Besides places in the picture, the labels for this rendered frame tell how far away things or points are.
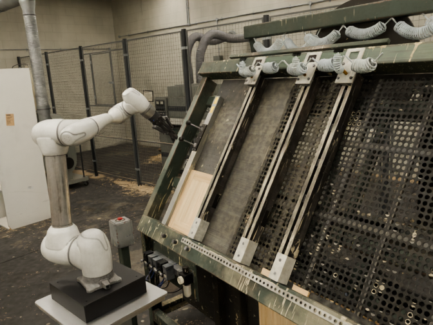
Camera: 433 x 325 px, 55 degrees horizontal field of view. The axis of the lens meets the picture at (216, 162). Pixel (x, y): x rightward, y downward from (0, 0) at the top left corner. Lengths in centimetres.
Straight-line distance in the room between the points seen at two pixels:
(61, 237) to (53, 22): 923
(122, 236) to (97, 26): 933
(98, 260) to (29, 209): 402
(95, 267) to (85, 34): 971
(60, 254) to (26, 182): 382
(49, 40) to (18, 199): 578
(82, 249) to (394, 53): 174
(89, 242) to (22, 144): 393
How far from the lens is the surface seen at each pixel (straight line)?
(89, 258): 219
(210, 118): 285
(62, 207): 227
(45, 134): 220
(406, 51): 207
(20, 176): 602
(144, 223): 297
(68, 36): 1133
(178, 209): 275
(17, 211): 609
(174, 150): 300
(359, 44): 200
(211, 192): 247
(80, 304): 216
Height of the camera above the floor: 187
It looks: 13 degrees down
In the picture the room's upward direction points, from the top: 4 degrees counter-clockwise
